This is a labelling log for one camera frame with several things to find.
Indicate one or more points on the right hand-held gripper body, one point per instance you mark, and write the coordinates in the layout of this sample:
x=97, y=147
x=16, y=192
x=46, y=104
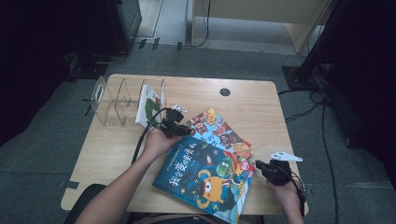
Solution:
x=280, y=172

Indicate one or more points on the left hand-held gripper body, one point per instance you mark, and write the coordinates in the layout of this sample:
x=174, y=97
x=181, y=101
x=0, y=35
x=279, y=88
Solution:
x=172, y=124

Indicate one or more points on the white caterpillar picture book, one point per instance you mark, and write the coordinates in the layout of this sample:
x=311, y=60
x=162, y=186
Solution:
x=146, y=107

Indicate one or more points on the light blue animals picture book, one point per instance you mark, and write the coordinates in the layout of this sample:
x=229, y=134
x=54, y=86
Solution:
x=218, y=130

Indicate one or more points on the dark blue monster picture book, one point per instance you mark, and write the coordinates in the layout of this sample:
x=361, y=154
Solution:
x=199, y=177

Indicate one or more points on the clear acrylic book rack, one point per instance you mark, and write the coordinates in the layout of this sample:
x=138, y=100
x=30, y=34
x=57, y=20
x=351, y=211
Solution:
x=109, y=102

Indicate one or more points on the person's right hand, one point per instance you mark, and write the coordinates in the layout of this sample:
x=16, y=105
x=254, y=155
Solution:
x=286, y=196

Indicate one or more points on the person's left hand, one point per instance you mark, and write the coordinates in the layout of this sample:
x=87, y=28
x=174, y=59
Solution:
x=157, y=144

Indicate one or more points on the black round table grommet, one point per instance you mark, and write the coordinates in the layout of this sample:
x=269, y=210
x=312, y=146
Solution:
x=224, y=92

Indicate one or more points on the black cabinet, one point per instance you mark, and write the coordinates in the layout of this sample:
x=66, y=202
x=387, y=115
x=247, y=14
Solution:
x=126, y=21

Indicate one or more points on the black metal stand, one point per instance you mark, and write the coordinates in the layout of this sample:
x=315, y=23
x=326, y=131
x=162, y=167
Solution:
x=311, y=62

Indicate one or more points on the black chair armrest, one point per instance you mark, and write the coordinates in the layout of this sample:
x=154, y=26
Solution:
x=84, y=199

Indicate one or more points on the dark curtain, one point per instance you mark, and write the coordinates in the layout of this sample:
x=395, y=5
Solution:
x=373, y=77
x=25, y=62

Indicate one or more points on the beige wooden desk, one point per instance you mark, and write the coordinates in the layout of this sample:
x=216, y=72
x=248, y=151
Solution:
x=249, y=11

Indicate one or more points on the black stand base plate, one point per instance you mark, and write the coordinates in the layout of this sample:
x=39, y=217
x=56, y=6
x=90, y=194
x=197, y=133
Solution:
x=87, y=70

